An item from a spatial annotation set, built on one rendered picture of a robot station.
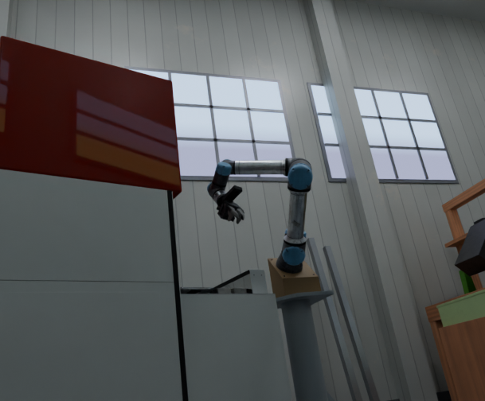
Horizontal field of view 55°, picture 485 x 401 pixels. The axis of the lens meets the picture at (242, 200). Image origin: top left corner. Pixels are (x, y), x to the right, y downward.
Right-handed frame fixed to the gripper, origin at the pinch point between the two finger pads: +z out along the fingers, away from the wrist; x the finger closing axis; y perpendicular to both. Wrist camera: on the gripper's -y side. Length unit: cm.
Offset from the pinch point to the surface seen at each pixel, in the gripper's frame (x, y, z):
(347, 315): -225, 104, -97
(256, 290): -27.3, 35.4, 2.4
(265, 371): -27, 56, 37
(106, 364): 54, 46, 49
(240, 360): -13, 54, 33
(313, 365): -60, 55, 31
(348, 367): -213, 132, -57
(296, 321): -53, 44, 13
